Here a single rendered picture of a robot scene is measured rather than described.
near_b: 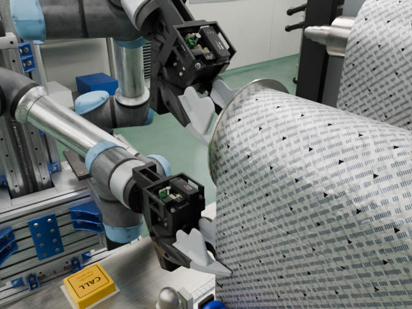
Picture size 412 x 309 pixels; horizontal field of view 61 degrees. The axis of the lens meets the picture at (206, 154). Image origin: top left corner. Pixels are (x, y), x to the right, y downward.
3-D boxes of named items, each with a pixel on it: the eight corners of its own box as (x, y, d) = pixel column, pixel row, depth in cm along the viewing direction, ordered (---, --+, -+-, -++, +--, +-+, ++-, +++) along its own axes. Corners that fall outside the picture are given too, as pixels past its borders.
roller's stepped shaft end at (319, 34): (309, 40, 63) (312, 21, 61) (340, 45, 59) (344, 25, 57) (298, 42, 61) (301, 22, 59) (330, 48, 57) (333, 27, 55)
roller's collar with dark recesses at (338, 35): (344, 54, 60) (351, 13, 57) (378, 60, 56) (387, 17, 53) (322, 59, 57) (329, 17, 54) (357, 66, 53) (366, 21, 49)
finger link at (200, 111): (219, 138, 39) (189, 72, 42) (197, 161, 44) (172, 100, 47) (240, 134, 41) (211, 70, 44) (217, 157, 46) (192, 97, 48)
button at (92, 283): (99, 269, 70) (97, 260, 69) (116, 291, 66) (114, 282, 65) (64, 287, 66) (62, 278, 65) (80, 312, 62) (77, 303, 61)
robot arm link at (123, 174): (113, 206, 60) (152, 189, 65) (125, 219, 57) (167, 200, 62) (106, 168, 57) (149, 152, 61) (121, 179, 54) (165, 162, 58)
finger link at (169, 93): (179, 123, 43) (155, 66, 46) (175, 129, 45) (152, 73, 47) (210, 119, 46) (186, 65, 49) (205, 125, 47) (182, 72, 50)
